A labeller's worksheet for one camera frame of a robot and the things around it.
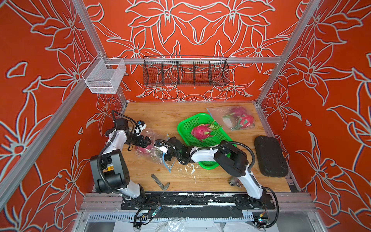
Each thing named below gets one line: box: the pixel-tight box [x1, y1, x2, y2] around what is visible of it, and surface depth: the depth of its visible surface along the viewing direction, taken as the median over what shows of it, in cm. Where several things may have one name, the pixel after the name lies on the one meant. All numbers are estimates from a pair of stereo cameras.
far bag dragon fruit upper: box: [229, 106, 248, 117], surface depth 108 cm
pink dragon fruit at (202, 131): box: [190, 119, 222, 142], surface depth 93 cm
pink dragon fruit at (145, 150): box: [134, 143, 155, 154], surface depth 85 cm
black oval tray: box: [254, 135, 289, 178], surface depth 83 cm
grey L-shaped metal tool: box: [150, 173, 171, 191], surface depth 79 cm
